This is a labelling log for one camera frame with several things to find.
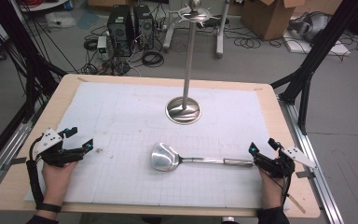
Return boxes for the person's left hand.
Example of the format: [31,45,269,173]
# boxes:
[38,161,79,207]

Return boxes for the small white device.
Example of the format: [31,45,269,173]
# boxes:
[96,35,109,61]

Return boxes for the cardboard box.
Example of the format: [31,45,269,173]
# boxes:
[240,0,307,42]

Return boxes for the clear plastic bag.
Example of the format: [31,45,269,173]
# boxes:
[44,11,77,29]

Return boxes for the person's right hand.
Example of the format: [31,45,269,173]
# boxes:
[257,169,285,210]

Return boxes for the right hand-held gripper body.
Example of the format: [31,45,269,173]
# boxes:
[254,147,318,179]

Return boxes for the thin black cable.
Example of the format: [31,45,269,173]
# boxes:
[280,174,294,208]

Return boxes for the metal hook stand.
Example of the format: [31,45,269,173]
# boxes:
[165,0,213,126]

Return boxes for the metal spatula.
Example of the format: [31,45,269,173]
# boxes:
[150,142,256,173]

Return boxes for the black sleeved cable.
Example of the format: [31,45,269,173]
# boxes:
[25,135,46,210]

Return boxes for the black metal frame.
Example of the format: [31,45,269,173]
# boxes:
[269,0,358,135]
[0,0,68,123]

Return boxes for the white flat board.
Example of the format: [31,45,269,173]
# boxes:
[282,30,352,58]

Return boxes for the black computer tower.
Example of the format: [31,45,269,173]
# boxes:
[132,4,156,51]
[106,4,135,58]

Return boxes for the black wristband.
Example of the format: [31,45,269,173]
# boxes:
[36,203,62,214]

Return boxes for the white grid mat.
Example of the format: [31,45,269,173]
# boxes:
[25,81,291,210]

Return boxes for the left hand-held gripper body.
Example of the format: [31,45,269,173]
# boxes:
[32,128,87,169]

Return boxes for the strip of tan tape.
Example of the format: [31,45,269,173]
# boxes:
[286,193,308,215]

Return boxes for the aluminium rail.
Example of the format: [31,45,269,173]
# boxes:
[0,119,34,204]
[279,98,345,224]

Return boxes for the grey plastic appliance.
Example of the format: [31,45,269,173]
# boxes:
[288,11,333,43]

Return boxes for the white stand legs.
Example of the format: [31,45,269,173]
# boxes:
[162,0,231,59]

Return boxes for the coiled black cable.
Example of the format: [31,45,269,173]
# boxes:
[141,49,165,68]

